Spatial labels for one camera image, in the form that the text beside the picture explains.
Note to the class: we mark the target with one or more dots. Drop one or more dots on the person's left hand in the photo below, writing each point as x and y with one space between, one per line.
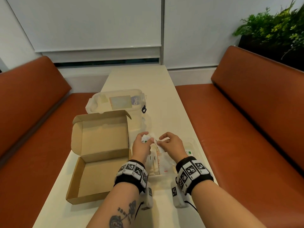
140 149

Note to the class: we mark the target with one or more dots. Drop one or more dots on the person's right hand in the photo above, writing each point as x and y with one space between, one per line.
173 147

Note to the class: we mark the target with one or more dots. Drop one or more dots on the person's right thumb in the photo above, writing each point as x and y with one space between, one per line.
164 141

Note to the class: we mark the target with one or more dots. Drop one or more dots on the person's left thumb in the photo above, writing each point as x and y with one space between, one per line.
149 141

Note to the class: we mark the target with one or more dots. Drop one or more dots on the small white paper sachet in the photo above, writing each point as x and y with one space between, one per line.
154 140

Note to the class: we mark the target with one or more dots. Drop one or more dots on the person's left forearm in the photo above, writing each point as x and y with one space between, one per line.
114 206

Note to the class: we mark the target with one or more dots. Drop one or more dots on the person's right forearm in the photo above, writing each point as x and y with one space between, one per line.
220 206

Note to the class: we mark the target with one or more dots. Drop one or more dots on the clear plastic cutlery packet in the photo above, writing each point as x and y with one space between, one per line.
165 162

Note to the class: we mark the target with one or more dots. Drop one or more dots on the clear plastic tray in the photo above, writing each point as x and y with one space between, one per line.
193 149

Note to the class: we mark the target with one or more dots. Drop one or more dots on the black container clip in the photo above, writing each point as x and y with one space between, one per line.
144 109

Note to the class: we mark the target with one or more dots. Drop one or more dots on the black marker wristband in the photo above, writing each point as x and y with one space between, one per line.
192 173
131 173

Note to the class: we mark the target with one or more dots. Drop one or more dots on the clear plastic lidded container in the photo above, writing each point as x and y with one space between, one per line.
118 102

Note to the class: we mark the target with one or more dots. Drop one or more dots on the open brown cardboard box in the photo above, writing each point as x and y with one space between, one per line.
99 151

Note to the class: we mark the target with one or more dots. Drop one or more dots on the orange leather bench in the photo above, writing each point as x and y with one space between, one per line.
249 140
30 140

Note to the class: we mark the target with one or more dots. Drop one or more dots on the white roller blind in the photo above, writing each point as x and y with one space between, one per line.
201 30
87 26

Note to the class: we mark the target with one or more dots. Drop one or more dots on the black planter box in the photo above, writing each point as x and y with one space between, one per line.
270 51

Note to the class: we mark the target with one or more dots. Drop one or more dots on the green leafy plant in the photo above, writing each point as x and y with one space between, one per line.
273 23

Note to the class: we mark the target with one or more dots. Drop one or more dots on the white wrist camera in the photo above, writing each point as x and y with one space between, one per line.
147 197
178 195

